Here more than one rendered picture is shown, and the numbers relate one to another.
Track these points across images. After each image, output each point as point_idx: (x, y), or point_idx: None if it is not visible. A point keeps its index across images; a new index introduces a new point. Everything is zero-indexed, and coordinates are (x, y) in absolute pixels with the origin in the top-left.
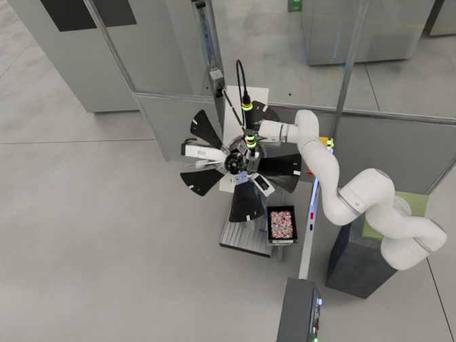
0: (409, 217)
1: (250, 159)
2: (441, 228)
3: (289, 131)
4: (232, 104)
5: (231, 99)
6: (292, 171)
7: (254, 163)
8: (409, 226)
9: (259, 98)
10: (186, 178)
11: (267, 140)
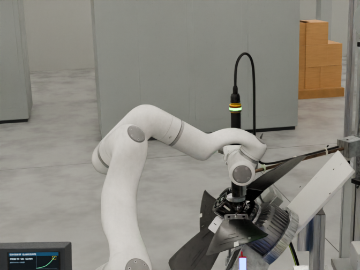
0: (134, 232)
1: (227, 195)
2: (130, 265)
3: (232, 152)
4: (321, 173)
5: (326, 167)
6: (237, 240)
7: (235, 215)
8: (113, 220)
9: (339, 177)
10: (203, 199)
11: (223, 156)
